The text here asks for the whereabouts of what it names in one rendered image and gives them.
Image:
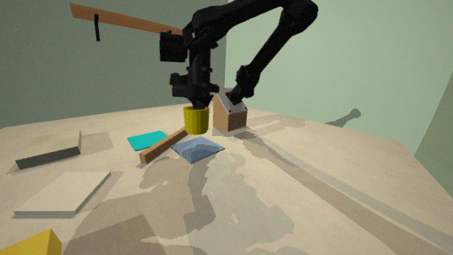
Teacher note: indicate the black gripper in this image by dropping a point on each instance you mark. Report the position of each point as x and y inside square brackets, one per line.
[199, 88]

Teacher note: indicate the orange flat bar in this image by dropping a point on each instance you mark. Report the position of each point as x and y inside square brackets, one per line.
[158, 148]

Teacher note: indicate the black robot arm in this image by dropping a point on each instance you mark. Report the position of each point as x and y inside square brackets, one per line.
[212, 23]

